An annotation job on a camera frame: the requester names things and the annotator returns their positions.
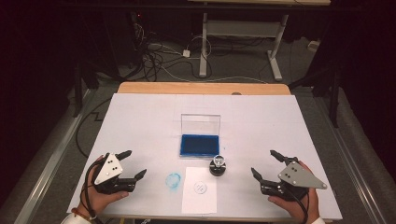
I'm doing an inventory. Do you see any orange bead bracelet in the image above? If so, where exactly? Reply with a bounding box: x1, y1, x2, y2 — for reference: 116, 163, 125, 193
71, 207, 98, 222

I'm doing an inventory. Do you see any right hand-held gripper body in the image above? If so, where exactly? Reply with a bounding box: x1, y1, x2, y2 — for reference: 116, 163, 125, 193
261, 157, 329, 202

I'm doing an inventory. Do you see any person's right hand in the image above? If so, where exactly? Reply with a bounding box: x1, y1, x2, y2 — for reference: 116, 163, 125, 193
268, 161, 320, 224

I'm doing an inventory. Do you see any tangle of black cables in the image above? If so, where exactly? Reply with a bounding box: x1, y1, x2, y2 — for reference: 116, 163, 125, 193
129, 12, 204, 82

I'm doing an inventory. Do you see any black floor cable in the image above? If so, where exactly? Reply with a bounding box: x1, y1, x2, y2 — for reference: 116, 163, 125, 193
75, 97, 113, 159

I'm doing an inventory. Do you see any blue ink pad clear case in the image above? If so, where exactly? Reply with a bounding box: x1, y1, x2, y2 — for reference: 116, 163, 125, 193
179, 113, 222, 159

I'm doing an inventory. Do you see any right hand-held gripper black cable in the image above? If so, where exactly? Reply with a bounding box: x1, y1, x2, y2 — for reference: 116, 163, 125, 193
284, 186, 310, 224

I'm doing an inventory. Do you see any black round stamp cap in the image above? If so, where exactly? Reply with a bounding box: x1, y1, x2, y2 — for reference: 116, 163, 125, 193
208, 167, 227, 177

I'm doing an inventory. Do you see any aluminium floor rail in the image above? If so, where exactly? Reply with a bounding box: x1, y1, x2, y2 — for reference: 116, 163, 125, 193
13, 88, 97, 224
314, 96, 389, 224

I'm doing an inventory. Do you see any white metal desk frame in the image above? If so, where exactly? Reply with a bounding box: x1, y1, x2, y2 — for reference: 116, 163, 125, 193
199, 12, 289, 82

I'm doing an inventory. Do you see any hand-held gripper black cable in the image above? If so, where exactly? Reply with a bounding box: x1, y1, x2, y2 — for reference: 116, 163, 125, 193
79, 161, 106, 224
284, 186, 310, 224

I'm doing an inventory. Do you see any person's left hand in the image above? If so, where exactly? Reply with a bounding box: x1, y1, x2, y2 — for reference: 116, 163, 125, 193
77, 155, 130, 216

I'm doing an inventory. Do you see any small white paper sheet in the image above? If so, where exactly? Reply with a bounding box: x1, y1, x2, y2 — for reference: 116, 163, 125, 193
181, 166, 218, 215

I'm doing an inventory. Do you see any wooden table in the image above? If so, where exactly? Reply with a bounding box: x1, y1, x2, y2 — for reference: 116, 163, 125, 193
117, 81, 292, 96

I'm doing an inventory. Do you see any black metal stand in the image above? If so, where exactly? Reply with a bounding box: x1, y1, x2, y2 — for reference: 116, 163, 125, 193
288, 62, 342, 129
72, 60, 99, 119

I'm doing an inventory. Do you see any left hand-held gripper black cable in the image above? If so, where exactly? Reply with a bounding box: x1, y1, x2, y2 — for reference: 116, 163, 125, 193
79, 161, 106, 224

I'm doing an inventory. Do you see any round stamp with clear handle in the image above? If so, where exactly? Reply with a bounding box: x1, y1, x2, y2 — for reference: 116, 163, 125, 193
208, 154, 227, 172

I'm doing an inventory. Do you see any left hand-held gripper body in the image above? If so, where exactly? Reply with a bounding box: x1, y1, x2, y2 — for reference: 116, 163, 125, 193
92, 152, 138, 195

